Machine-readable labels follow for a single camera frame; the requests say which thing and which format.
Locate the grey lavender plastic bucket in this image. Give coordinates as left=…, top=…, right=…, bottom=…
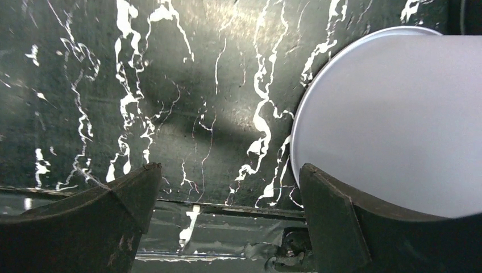
left=290, top=26, right=481, bottom=218

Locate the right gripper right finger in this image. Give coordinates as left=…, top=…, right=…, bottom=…
left=299, top=163, right=481, bottom=272

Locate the black plastic bucket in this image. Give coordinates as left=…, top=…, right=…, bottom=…
left=447, top=0, right=481, bottom=35

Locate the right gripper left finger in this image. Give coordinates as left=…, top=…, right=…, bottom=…
left=1, top=163, right=162, bottom=272

